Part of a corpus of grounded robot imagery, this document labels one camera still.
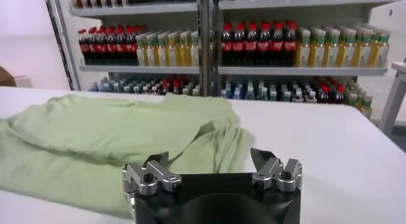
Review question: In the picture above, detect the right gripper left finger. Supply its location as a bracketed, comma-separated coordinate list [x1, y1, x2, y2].
[122, 151, 182, 196]

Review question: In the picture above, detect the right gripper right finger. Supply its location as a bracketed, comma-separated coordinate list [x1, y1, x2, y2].
[250, 148, 303, 193]

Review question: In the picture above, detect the open brown cardboard box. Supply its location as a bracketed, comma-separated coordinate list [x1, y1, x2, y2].
[0, 66, 25, 88]

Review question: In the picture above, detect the white side table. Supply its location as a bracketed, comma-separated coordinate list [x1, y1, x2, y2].
[379, 62, 406, 137]

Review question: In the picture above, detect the open glass cabinet door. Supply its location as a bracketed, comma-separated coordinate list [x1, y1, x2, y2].
[43, 0, 82, 91]

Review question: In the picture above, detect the white drinks shelf unit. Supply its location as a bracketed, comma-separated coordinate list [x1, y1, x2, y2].
[68, 0, 210, 96]
[209, 0, 406, 120]

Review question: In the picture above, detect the yellow tea bottle green cap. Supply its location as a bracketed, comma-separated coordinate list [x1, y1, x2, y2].
[325, 29, 341, 67]
[340, 29, 357, 67]
[136, 34, 148, 67]
[355, 30, 372, 67]
[311, 29, 327, 67]
[190, 30, 200, 67]
[147, 33, 159, 67]
[296, 28, 311, 67]
[373, 33, 390, 67]
[167, 32, 180, 67]
[157, 32, 169, 67]
[179, 31, 191, 67]

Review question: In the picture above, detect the light green t-shirt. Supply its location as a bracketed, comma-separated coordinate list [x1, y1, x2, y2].
[0, 93, 254, 218]

